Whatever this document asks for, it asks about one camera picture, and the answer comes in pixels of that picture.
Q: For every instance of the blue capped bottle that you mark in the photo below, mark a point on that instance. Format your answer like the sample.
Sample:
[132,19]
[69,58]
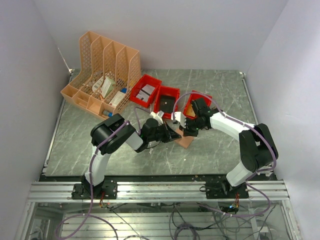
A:
[107,113]

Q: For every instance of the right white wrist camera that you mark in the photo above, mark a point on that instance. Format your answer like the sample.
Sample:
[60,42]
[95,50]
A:
[179,118]

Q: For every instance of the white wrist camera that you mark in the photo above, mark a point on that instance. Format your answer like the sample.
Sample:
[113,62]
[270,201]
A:
[179,118]
[158,116]

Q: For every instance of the peach mesh file organizer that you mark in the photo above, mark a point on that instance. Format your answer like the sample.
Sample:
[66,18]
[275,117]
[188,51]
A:
[109,71]

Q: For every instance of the white labelled packet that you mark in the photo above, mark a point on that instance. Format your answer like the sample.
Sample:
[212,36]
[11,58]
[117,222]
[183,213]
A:
[97,84]

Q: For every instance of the green white box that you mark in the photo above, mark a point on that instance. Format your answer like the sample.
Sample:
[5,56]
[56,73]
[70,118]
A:
[107,86]

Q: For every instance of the tan leather card holder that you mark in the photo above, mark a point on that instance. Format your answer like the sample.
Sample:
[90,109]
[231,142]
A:
[183,141]

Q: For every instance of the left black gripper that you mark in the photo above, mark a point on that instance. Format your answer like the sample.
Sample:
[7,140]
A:
[169,134]

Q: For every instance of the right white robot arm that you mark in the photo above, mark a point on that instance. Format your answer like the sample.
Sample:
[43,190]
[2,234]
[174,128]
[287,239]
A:
[256,145]

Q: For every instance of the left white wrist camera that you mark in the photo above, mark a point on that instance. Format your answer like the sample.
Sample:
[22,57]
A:
[158,116]

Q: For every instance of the gold striped card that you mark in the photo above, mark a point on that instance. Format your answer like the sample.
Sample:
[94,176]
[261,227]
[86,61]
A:
[190,112]

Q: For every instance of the aluminium rail frame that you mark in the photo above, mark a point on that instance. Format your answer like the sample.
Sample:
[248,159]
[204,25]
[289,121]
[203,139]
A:
[159,210]

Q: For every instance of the grey white boxes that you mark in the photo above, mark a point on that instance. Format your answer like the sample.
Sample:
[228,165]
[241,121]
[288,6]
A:
[145,92]

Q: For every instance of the red white box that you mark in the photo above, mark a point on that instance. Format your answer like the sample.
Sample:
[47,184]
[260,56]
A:
[117,99]

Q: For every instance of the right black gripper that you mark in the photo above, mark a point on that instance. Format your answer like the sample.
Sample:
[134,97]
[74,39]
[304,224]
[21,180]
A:
[187,132]

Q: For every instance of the red bin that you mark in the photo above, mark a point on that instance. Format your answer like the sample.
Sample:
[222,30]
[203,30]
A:
[194,96]
[145,79]
[165,100]

